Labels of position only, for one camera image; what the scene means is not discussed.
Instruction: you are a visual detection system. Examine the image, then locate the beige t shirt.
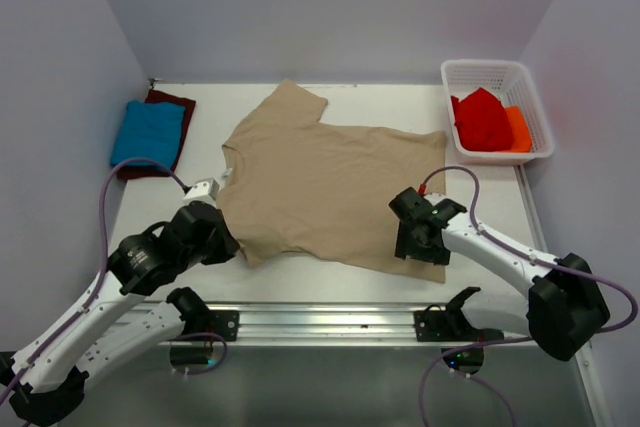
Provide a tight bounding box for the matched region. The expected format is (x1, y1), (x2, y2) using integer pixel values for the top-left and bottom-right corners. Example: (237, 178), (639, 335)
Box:
(217, 80), (447, 283)

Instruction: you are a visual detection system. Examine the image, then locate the blue t shirt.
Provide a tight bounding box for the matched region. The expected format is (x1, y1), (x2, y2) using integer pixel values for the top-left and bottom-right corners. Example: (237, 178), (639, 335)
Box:
(110, 100), (186, 167)

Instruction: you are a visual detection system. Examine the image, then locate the maroon t shirt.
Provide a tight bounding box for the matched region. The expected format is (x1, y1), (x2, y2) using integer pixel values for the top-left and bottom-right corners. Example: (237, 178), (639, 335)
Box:
(141, 89), (196, 171)

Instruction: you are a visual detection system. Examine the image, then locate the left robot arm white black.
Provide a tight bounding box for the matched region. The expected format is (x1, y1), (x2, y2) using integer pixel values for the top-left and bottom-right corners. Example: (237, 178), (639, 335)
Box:
(1, 201), (239, 426)

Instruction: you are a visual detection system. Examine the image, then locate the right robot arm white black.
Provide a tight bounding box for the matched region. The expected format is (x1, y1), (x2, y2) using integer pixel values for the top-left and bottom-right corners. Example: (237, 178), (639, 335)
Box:
(389, 187), (610, 361)

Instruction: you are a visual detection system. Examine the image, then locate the red t shirt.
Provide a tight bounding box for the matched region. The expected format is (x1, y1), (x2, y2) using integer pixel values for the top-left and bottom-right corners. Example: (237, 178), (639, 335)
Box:
(451, 88), (513, 152)

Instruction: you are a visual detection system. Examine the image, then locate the orange t shirt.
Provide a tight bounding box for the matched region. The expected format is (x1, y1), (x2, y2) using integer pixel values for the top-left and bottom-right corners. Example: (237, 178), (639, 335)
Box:
(505, 105), (533, 153)

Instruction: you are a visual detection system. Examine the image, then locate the white plastic basket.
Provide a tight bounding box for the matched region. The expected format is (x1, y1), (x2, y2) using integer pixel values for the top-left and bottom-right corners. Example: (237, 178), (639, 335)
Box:
(441, 59), (555, 165)

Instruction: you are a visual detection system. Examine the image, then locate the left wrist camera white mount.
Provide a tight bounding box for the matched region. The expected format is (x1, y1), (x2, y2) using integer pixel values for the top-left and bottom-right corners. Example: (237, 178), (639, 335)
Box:
(182, 178), (220, 207)

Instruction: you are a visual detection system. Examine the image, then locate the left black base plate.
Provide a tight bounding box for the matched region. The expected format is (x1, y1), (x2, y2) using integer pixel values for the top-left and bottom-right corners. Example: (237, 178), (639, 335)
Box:
(204, 309), (240, 342)

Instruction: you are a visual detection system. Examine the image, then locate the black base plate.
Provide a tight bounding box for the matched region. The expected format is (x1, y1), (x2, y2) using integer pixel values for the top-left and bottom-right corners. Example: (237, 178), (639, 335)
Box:
(413, 305), (504, 343)
(204, 309), (240, 342)

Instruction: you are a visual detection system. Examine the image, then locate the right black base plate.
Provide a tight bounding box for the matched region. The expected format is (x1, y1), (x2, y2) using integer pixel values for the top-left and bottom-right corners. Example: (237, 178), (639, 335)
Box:
(413, 305), (504, 343)

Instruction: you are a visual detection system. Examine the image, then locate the aluminium mounting rail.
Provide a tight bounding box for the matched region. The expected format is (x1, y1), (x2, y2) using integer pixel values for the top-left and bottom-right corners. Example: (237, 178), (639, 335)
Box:
(124, 300), (587, 348)

